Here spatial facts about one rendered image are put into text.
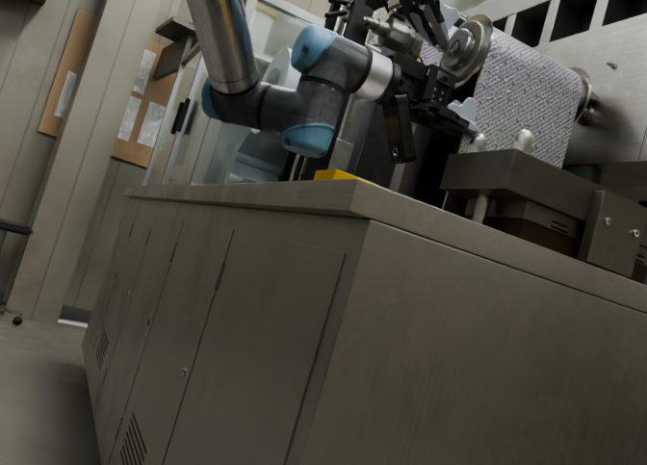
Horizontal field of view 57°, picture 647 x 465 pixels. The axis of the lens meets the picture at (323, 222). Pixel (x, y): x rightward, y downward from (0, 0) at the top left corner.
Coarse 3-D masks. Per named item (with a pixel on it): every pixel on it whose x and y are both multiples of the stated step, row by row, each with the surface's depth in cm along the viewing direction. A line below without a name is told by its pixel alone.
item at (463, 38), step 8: (456, 32) 112; (464, 32) 110; (456, 40) 112; (464, 40) 109; (472, 40) 108; (456, 48) 111; (464, 48) 108; (472, 48) 108; (448, 56) 112; (456, 56) 110; (464, 56) 108; (448, 64) 112; (456, 64) 110
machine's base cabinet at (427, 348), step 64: (128, 256) 236; (192, 256) 141; (256, 256) 100; (320, 256) 78; (384, 256) 70; (448, 256) 74; (128, 320) 193; (192, 320) 124; (256, 320) 91; (320, 320) 72; (384, 320) 71; (448, 320) 74; (512, 320) 79; (576, 320) 83; (640, 320) 89; (128, 384) 163; (192, 384) 111; (256, 384) 84; (320, 384) 68; (384, 384) 71; (448, 384) 75; (512, 384) 79; (576, 384) 84; (640, 384) 89; (128, 448) 141; (192, 448) 101; (256, 448) 78; (320, 448) 68; (384, 448) 72; (448, 448) 75; (512, 448) 80; (576, 448) 84; (640, 448) 90
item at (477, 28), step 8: (464, 24) 113; (472, 24) 111; (480, 24) 109; (480, 32) 107; (480, 40) 107; (480, 48) 107; (472, 56) 108; (464, 64) 109; (472, 64) 107; (456, 72) 110; (464, 72) 109; (456, 80) 111; (472, 80) 110; (464, 88) 114; (472, 88) 113
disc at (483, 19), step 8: (472, 16) 113; (480, 16) 110; (488, 24) 107; (472, 32) 111; (488, 32) 106; (488, 40) 106; (488, 48) 105; (480, 56) 106; (440, 64) 118; (480, 64) 106; (472, 72) 107; (464, 80) 109; (456, 88) 111
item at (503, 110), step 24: (480, 72) 106; (480, 96) 106; (504, 96) 108; (528, 96) 111; (480, 120) 107; (504, 120) 109; (528, 120) 111; (552, 120) 113; (504, 144) 109; (552, 144) 114
